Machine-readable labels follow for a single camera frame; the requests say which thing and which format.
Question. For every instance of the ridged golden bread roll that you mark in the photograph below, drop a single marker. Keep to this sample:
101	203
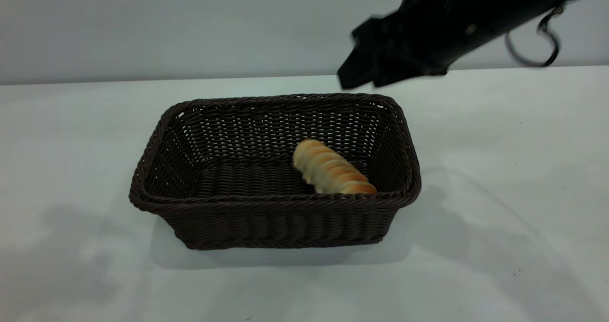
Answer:
333	172

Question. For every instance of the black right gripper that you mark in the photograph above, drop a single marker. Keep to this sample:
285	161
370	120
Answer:
428	27

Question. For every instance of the black woven wicker basket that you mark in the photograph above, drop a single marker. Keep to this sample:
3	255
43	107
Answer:
285	222

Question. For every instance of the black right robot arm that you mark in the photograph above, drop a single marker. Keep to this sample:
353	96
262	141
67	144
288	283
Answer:
518	3

